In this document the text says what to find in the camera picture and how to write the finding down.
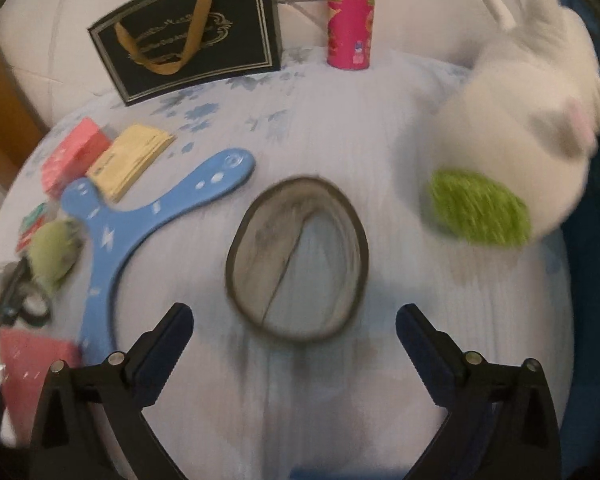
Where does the floral bed sheet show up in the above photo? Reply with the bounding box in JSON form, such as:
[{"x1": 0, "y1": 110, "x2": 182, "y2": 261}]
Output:
[{"x1": 0, "y1": 45, "x2": 576, "y2": 480}]

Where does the blue boomerang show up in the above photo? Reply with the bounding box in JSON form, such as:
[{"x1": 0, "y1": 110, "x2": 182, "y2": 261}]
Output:
[{"x1": 60, "y1": 147, "x2": 256, "y2": 361}]

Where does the pink snack canister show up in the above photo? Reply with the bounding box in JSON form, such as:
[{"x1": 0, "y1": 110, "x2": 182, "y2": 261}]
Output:
[{"x1": 325, "y1": 0, "x2": 378, "y2": 70}]

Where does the small green plush toy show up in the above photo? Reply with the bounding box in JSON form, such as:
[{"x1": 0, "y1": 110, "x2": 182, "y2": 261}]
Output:
[{"x1": 29, "y1": 217, "x2": 86, "y2": 296}]

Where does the grey mesh hoop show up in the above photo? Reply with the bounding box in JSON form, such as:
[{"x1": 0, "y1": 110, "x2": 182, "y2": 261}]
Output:
[{"x1": 225, "y1": 176, "x2": 370, "y2": 345}]

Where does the white plush toy green patch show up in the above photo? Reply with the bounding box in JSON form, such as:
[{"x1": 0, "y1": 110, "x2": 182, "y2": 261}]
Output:
[{"x1": 420, "y1": 0, "x2": 600, "y2": 251}]

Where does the small green red packet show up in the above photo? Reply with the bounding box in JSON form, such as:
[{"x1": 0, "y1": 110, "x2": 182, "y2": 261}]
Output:
[{"x1": 17, "y1": 202, "x2": 51, "y2": 253}]

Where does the white padded headboard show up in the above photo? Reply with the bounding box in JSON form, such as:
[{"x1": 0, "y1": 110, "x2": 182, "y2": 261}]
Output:
[{"x1": 0, "y1": 0, "x2": 546, "y2": 126}]

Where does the stack of yellow cards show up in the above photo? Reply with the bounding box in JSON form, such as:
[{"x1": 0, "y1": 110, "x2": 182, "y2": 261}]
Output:
[{"x1": 86, "y1": 124, "x2": 177, "y2": 204}]

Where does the wooden furniture panel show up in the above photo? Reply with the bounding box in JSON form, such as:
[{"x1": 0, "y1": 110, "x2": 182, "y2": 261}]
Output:
[{"x1": 0, "y1": 35, "x2": 48, "y2": 191}]

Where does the black gift box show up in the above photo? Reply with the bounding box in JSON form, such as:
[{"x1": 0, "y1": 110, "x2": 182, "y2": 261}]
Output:
[{"x1": 87, "y1": 0, "x2": 282, "y2": 107}]

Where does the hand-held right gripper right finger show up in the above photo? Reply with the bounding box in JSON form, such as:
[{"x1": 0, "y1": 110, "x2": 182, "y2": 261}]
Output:
[{"x1": 396, "y1": 304, "x2": 562, "y2": 480}]

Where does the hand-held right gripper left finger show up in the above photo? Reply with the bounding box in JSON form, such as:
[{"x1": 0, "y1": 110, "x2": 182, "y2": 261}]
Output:
[{"x1": 29, "y1": 302, "x2": 195, "y2": 480}]

